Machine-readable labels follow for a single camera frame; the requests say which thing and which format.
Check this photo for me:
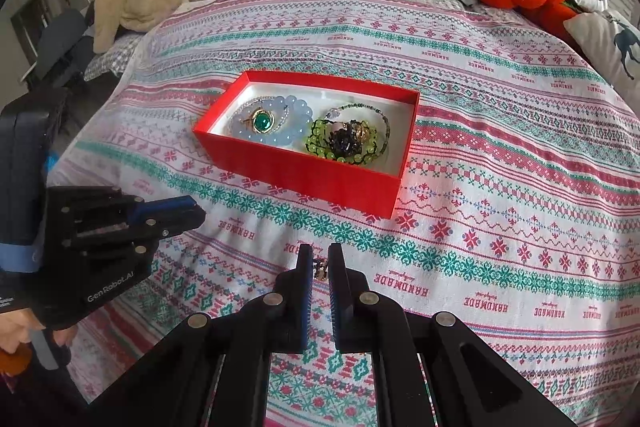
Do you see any red cardboard box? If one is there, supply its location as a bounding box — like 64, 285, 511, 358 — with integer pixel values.
193, 70, 420, 219

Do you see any light blue bead bracelet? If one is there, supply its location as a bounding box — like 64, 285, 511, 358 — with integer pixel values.
228, 93, 316, 148

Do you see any dark office chair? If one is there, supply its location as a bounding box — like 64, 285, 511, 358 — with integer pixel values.
26, 9, 96, 91

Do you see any patterned pink green bedspread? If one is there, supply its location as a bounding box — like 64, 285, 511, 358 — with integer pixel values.
50, 0, 639, 426

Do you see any person's left hand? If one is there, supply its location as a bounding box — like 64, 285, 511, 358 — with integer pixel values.
0, 309, 78, 353

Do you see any white deer pillow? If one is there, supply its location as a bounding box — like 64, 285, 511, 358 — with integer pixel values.
564, 10, 640, 114

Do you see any black hair claw clip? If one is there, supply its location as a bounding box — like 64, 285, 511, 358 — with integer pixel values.
328, 126, 362, 158

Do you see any lime green bead bracelet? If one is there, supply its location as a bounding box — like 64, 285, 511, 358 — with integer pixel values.
304, 117, 381, 167

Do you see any small gold earring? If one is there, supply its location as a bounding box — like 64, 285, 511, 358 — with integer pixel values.
347, 120, 376, 143

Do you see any gold green stone ring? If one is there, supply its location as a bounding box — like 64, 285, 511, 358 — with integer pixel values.
241, 106, 279, 137

